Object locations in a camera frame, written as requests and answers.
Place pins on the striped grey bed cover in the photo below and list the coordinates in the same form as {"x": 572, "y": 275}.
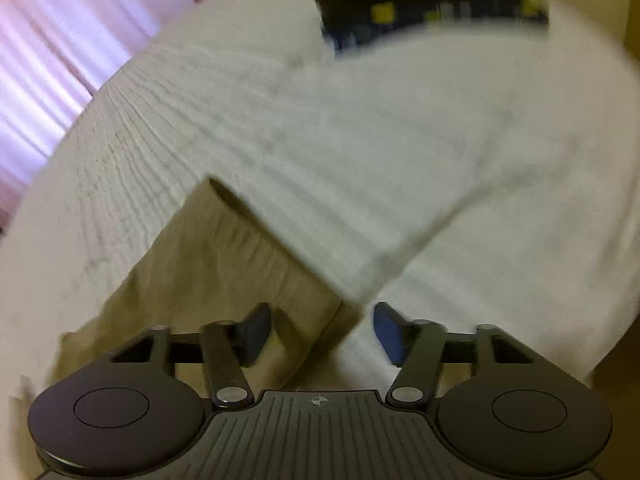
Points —
{"x": 469, "y": 173}

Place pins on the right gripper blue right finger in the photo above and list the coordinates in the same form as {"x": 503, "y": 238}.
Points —
{"x": 394, "y": 332}

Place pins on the light taupe garment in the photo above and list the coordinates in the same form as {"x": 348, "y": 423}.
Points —
{"x": 215, "y": 261}

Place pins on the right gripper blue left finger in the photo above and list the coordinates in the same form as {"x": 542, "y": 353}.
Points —
{"x": 252, "y": 334}

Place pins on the pink curtain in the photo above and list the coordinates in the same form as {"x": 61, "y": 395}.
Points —
{"x": 55, "y": 55}

